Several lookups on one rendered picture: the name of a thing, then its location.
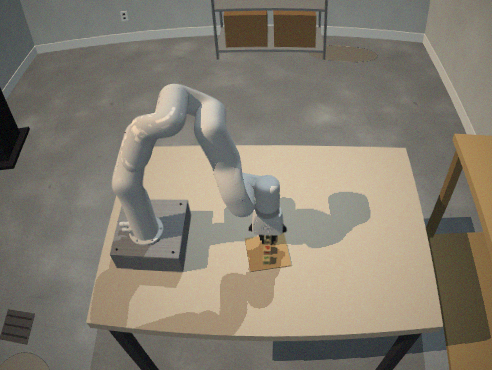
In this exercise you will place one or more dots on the tan flat mat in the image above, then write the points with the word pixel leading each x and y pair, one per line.
pixel 279 253

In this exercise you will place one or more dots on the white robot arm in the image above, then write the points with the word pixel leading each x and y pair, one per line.
pixel 211 133

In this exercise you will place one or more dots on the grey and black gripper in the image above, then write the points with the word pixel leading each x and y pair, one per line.
pixel 273 226

